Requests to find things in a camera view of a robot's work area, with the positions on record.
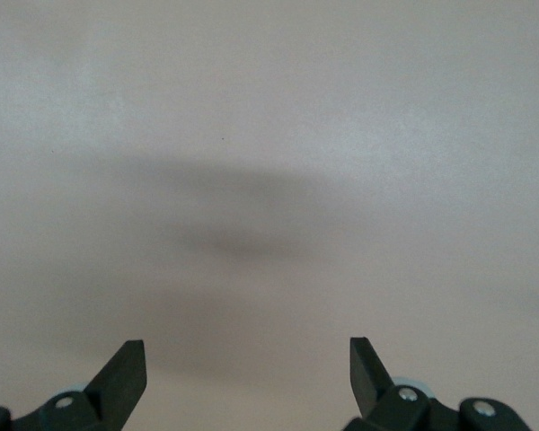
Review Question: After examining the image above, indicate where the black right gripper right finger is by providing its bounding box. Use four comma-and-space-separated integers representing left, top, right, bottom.
343, 336, 534, 431

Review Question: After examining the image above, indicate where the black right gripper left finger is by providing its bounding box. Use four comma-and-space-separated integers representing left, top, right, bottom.
0, 339, 148, 431

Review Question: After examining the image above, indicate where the brown table cover cloth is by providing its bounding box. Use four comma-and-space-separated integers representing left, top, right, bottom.
0, 0, 539, 431

